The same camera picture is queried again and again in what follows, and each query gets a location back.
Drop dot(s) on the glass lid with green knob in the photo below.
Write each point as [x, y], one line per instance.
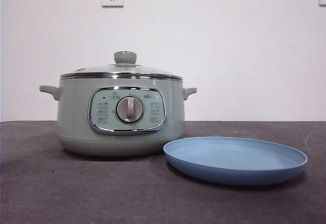
[124, 58]

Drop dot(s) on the blue round plate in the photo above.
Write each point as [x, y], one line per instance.
[229, 155]

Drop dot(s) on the pale green electric steamer pot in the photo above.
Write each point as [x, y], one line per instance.
[74, 112]

